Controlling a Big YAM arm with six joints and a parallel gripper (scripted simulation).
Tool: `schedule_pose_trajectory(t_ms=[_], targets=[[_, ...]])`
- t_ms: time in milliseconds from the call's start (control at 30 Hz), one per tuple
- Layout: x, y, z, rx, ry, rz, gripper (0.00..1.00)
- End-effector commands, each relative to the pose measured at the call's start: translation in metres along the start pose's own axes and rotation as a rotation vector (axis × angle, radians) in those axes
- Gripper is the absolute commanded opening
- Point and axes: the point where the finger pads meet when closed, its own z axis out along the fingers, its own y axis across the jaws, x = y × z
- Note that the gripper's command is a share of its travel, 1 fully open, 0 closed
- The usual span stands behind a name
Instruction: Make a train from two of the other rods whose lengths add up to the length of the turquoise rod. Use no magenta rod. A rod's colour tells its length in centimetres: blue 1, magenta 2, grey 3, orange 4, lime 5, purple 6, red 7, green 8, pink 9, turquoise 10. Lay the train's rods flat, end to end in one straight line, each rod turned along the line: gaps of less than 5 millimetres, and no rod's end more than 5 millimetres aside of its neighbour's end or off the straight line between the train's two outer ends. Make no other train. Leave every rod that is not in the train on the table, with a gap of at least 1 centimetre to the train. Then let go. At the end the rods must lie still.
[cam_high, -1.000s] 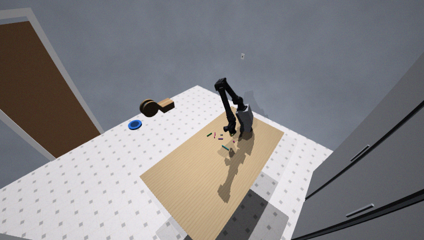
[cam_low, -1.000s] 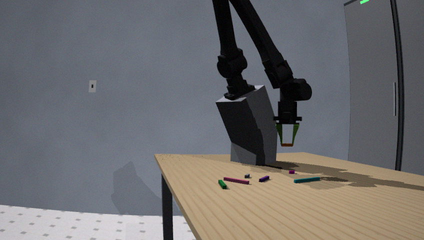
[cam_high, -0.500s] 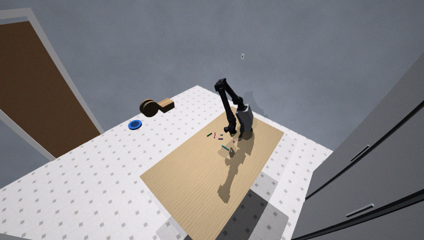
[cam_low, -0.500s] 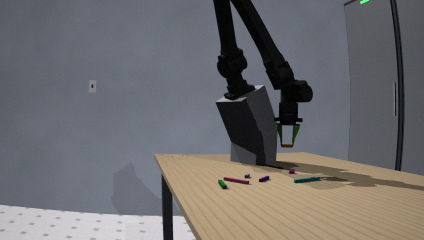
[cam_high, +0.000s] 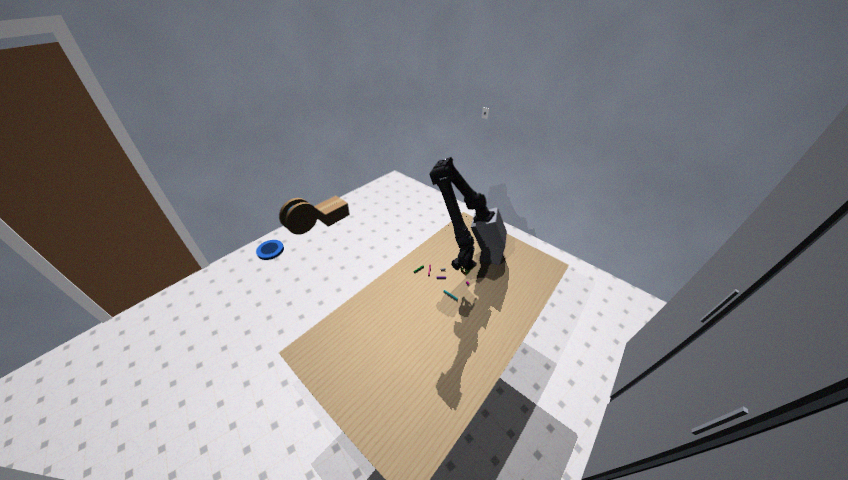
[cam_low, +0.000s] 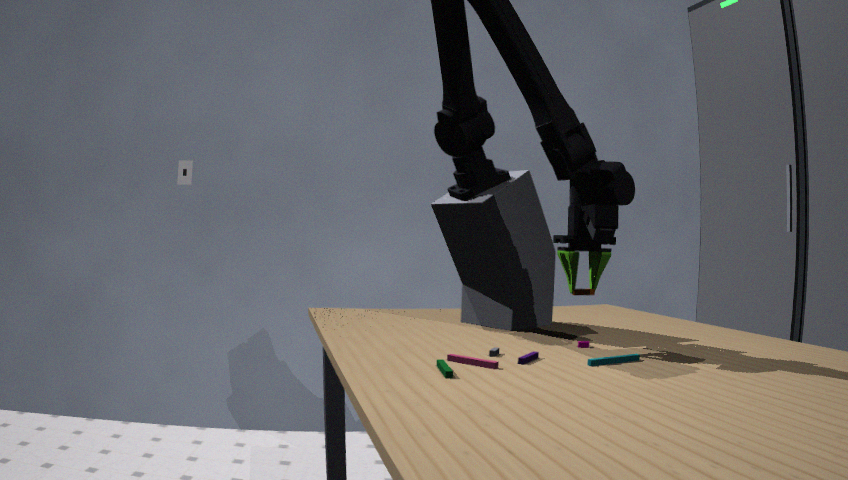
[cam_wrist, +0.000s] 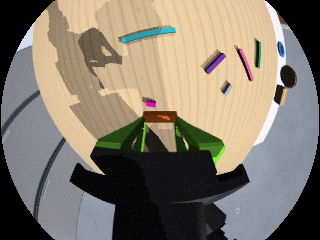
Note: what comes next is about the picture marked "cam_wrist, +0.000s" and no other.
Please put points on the green rod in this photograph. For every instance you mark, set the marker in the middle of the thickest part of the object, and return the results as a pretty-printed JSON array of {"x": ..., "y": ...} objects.
[{"x": 258, "y": 54}]

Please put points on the grey rod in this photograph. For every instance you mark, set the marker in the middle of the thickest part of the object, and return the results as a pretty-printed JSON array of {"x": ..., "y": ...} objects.
[{"x": 227, "y": 89}]

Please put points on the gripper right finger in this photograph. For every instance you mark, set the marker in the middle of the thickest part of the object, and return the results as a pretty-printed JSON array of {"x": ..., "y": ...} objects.
[{"x": 197, "y": 139}]

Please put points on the orange rod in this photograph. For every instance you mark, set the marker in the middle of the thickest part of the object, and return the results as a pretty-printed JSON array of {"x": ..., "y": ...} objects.
[{"x": 159, "y": 116}]

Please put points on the pink rod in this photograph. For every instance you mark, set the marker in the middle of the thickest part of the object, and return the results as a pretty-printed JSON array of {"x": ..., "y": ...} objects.
[{"x": 245, "y": 63}]

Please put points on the turquoise rod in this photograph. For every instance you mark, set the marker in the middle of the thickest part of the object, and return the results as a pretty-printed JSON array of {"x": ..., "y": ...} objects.
[{"x": 148, "y": 33}]

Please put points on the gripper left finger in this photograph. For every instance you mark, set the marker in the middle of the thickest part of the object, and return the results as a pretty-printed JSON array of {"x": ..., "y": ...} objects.
[{"x": 123, "y": 138}]

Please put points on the purple rod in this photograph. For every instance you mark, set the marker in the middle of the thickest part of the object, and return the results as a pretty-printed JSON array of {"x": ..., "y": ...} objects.
[{"x": 215, "y": 63}]

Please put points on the small magenta block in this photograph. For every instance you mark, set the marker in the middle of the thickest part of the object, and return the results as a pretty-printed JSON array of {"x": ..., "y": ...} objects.
[{"x": 150, "y": 103}]

